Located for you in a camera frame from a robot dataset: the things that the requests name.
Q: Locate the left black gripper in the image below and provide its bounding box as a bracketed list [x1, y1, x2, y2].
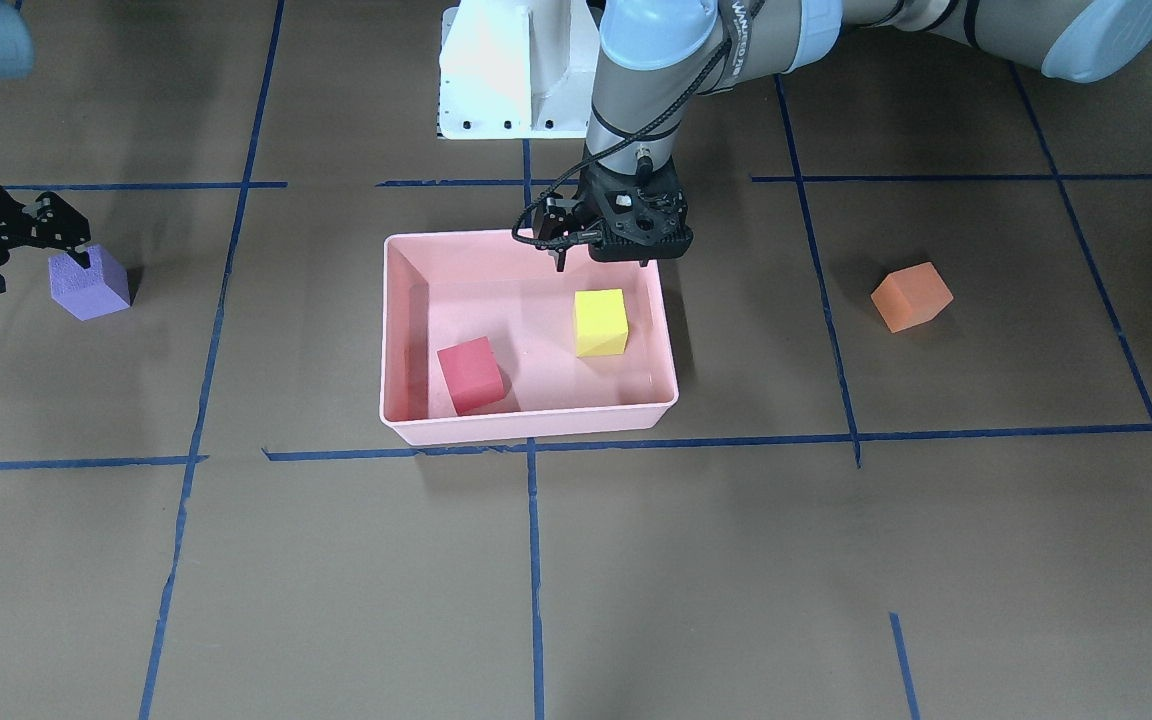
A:
[535, 165, 685, 273]

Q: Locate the purple foam block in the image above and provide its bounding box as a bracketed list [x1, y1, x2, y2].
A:
[47, 243, 132, 323]

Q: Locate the yellow foam block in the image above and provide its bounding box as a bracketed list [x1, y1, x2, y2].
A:
[573, 288, 630, 357]

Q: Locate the pink foam block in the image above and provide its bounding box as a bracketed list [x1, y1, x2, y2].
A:
[435, 336, 507, 415]

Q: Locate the orange foam block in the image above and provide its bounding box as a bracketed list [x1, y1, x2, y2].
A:
[870, 263, 954, 333]

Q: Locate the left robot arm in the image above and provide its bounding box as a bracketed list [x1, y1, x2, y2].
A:
[511, 1, 1152, 272]

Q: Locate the pink plastic bin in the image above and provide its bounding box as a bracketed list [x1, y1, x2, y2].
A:
[379, 229, 679, 446]

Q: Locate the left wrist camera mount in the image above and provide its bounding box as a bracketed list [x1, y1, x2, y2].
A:
[589, 188, 694, 265]

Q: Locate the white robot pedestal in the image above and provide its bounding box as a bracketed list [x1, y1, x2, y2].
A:
[435, 1, 602, 141]

